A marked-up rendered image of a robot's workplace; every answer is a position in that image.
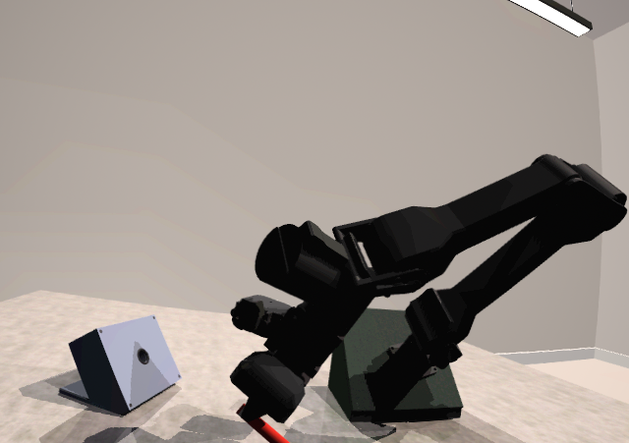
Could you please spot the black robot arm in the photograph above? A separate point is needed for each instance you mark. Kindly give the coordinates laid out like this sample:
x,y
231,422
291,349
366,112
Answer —
x,y
409,247

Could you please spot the red peg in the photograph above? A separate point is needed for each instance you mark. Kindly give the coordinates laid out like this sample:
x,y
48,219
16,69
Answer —
x,y
260,426

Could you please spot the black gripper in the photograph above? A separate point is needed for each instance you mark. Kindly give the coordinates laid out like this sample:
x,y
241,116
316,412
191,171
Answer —
x,y
275,382

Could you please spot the grey sloped panel with hole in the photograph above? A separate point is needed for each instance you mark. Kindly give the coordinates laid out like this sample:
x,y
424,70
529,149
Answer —
x,y
122,365

